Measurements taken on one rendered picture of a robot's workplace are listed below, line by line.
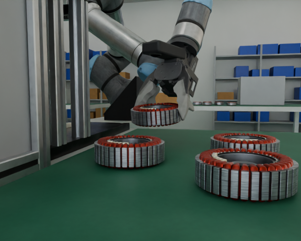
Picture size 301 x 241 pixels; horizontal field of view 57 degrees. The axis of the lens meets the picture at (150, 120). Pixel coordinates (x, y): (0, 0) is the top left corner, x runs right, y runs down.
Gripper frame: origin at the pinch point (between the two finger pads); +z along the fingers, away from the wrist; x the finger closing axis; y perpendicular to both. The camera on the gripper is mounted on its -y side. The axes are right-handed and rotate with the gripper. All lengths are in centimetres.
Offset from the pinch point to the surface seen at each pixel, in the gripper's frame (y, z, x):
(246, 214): -18.1, 17.0, -28.4
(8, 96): -29.4, 11.7, -0.2
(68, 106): 143, -68, 251
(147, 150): -13.3, 11.5, -11.7
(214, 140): -3.7, 5.3, -16.8
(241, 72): 481, -333, 193
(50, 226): -28.6, 23.1, -16.7
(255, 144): -3.6, 5.1, -23.4
